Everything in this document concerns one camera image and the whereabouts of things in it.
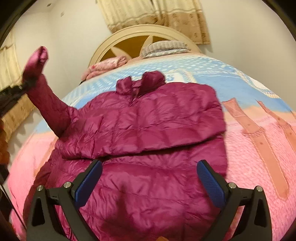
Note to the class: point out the magenta puffer down coat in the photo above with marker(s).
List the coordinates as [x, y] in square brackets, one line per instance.
[149, 135]

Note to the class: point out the striped grey pillow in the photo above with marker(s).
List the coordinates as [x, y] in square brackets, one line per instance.
[163, 48]

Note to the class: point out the cream wooden headboard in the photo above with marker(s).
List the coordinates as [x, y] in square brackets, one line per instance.
[130, 41]

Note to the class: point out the pink floral folded blanket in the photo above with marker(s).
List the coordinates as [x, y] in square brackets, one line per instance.
[103, 67]

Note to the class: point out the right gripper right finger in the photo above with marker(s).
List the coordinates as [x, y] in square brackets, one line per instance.
[255, 220]

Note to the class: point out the beige patterned side curtain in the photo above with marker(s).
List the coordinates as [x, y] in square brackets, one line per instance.
[11, 75]

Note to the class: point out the pink and blue bedspread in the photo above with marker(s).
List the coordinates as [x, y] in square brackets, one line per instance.
[260, 126]

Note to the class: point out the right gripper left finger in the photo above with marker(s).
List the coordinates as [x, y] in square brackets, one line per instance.
[44, 223]

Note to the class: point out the beige patterned centre curtain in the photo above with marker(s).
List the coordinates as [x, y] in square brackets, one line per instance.
[184, 16]

